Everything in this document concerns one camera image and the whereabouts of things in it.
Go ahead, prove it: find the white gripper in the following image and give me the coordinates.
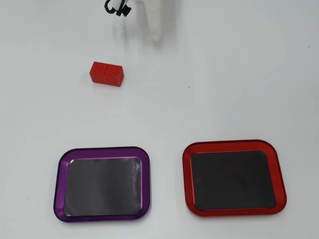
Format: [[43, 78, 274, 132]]
[[109, 0, 165, 43]]

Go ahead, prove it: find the red studded rectangular block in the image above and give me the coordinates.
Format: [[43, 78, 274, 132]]
[[89, 61, 124, 88]]

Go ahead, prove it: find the black mat in purple dish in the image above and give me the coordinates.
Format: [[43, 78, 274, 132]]
[[63, 157, 143, 217]]

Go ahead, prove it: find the black mat in red dish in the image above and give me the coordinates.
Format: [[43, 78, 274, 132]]
[[190, 150, 277, 211]]

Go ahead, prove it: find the purple metal dish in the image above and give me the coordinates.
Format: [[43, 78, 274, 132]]
[[53, 146, 152, 223]]

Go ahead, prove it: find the red metal dish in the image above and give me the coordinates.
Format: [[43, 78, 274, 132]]
[[182, 139, 288, 218]]

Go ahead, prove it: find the black cable with clip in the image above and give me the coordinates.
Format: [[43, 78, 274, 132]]
[[104, 0, 132, 17]]

